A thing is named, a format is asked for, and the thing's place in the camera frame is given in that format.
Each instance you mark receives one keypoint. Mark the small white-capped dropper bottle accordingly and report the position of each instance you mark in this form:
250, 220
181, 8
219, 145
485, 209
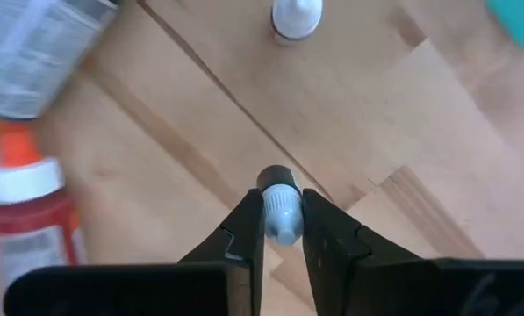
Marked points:
282, 210
296, 17

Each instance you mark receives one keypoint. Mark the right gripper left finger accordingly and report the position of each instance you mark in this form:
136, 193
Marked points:
244, 228

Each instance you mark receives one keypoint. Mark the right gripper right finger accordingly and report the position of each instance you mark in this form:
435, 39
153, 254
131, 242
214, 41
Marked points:
332, 237

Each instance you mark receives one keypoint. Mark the green food coloring bottle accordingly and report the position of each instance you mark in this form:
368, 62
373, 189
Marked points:
33, 57

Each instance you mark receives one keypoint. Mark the teal translucent plastic tray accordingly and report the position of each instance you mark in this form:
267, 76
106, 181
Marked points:
522, 19

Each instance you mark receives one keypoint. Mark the orange-tipped red coloring bottle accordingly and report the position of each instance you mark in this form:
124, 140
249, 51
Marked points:
29, 215

